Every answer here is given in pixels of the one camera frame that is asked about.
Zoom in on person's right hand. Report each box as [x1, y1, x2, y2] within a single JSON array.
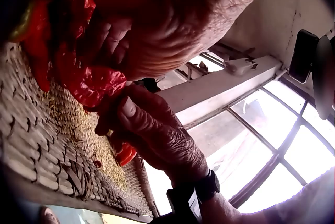
[[95, 84, 210, 185]]

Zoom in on person's left hand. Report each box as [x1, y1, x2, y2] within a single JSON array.
[[88, 0, 284, 81]]

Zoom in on person's right thumb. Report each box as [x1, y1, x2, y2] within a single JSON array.
[[117, 96, 164, 140]]

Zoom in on person's right fingers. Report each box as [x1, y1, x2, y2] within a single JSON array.
[[95, 113, 131, 156]]

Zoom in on person's left fingers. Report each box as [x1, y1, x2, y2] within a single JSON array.
[[89, 18, 132, 65]]

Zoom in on dried red chili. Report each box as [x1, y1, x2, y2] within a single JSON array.
[[56, 51, 128, 110]]

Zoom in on scattered chili seeds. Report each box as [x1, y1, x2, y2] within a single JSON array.
[[39, 88, 132, 189]]

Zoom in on small red chili piece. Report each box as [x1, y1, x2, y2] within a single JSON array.
[[115, 142, 137, 166]]

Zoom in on pile of red chilies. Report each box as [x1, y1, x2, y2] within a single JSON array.
[[12, 0, 96, 92]]

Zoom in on woven straw tray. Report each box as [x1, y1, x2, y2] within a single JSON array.
[[0, 43, 160, 220]]

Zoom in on black wrist band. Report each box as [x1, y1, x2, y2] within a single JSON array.
[[167, 170, 221, 224]]

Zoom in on white-framed window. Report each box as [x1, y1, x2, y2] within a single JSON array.
[[143, 45, 335, 215]]

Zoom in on person's body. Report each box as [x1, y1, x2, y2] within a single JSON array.
[[258, 166, 335, 224]]

